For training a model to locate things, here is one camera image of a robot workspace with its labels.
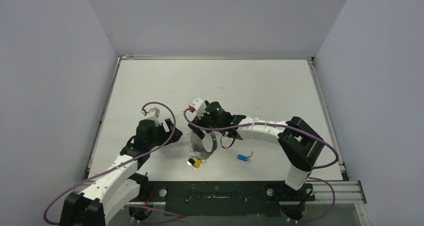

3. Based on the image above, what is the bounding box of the perforated metal key plate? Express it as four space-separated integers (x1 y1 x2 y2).
187 132 218 160

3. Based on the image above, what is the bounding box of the black key tag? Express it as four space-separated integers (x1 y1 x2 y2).
187 158 196 166

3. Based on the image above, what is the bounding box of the yellow key tag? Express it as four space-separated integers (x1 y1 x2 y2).
193 160 202 169

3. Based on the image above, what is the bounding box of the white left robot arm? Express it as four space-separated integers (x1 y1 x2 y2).
59 119 183 226

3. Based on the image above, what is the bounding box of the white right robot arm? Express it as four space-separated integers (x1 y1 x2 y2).
188 98 325 201

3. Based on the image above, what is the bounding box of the solid blue key tag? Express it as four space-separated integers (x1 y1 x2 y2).
237 155 249 162

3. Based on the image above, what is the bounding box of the silver key on blue tag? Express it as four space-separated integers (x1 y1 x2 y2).
247 151 254 163

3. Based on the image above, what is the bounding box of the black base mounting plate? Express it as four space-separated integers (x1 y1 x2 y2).
137 181 316 217

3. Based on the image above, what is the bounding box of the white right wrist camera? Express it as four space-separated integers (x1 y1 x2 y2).
188 97 207 119

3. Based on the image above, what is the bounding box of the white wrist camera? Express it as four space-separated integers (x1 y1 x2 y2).
188 97 207 119
141 107 160 124

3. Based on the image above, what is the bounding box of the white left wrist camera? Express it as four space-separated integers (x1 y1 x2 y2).
141 107 160 124

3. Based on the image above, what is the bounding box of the aluminium frame rail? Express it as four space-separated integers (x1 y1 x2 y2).
309 181 367 204

